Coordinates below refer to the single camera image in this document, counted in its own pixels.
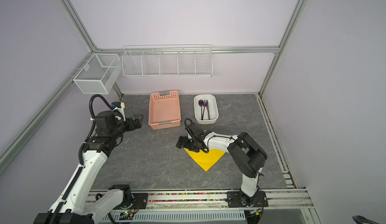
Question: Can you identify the yellow paper napkin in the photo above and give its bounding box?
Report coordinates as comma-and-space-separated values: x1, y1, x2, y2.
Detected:
186, 150, 225, 172

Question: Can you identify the white oval tray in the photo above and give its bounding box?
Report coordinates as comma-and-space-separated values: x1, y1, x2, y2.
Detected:
194, 94, 219, 125

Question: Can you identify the purple black fork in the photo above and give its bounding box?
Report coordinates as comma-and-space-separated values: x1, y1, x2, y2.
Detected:
204, 100, 211, 120

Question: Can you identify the purple black spoon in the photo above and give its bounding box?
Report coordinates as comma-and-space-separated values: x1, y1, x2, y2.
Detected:
199, 99, 206, 120

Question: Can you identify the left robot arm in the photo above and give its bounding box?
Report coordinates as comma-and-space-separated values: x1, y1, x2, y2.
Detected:
34, 94, 143, 224

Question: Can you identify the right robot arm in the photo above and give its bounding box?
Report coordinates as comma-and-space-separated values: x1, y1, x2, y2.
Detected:
176, 118, 267, 206

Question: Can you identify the pink plastic basket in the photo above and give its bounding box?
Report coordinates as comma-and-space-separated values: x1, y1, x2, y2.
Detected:
148, 90, 181, 130

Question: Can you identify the white mesh wall box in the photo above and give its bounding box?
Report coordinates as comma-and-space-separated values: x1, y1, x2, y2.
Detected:
73, 54, 122, 95

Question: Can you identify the white wire wall shelf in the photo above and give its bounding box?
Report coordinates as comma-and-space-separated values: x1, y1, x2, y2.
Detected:
121, 44, 213, 77

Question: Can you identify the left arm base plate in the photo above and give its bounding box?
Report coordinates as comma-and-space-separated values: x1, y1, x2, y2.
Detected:
119, 193, 149, 210

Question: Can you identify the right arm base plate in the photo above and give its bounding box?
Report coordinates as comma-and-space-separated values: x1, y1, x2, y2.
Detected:
226, 190, 268, 207

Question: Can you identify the white vented cable duct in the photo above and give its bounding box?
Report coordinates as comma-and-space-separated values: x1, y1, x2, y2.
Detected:
111, 210, 247, 224

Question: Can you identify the aluminium front rail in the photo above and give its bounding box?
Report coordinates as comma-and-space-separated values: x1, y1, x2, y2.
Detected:
132, 189, 314, 212

